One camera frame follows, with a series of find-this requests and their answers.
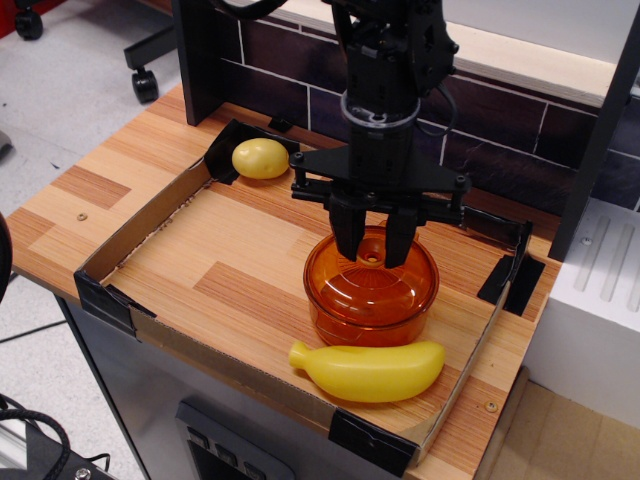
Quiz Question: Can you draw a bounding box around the orange transparent plastic pot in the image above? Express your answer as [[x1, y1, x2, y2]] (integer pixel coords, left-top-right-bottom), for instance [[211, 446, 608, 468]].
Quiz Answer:
[[307, 219, 439, 348]]

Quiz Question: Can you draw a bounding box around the cardboard fence with black tape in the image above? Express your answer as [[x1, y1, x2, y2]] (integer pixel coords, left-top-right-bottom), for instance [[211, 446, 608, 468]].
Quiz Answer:
[[73, 119, 558, 479]]

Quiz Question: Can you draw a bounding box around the black office chair base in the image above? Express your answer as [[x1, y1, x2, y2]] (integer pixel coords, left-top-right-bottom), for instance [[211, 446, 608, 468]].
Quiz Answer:
[[14, 1, 177, 104]]

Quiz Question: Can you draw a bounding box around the grey toy oven front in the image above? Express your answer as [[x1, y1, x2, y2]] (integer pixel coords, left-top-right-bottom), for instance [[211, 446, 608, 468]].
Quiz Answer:
[[175, 401, 296, 480]]

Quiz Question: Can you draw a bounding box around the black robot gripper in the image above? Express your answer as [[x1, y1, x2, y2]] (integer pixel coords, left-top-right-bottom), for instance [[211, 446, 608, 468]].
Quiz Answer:
[[290, 94, 471, 268]]

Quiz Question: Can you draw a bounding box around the black cable bottom left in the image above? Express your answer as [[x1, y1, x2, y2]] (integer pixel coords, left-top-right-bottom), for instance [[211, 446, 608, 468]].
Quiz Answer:
[[0, 394, 111, 480]]

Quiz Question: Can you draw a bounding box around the orange transparent pot lid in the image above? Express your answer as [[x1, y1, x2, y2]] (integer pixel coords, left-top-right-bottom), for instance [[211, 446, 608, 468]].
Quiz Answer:
[[303, 225, 440, 332]]

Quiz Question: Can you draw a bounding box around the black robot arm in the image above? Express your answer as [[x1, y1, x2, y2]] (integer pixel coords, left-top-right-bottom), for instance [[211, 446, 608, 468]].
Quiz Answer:
[[290, 1, 471, 269]]

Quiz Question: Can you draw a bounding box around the black upright post left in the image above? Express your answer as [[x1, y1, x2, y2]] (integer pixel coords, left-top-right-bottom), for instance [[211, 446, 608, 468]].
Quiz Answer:
[[171, 0, 225, 126]]

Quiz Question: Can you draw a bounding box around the white toy sink counter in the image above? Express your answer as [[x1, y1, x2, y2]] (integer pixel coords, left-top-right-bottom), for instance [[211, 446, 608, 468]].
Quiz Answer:
[[524, 199, 639, 427]]

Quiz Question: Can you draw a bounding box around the yellow plastic potato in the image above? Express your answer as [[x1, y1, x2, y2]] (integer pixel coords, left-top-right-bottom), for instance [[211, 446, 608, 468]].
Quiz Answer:
[[232, 138, 289, 180]]

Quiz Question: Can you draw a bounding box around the grey upright post right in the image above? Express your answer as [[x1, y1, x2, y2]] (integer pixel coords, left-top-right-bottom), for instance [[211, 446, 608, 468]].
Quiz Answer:
[[548, 10, 639, 262]]

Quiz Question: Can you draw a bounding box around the yellow plastic banana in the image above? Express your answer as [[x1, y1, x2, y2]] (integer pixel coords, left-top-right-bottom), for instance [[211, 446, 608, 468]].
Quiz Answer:
[[289, 341, 446, 403]]

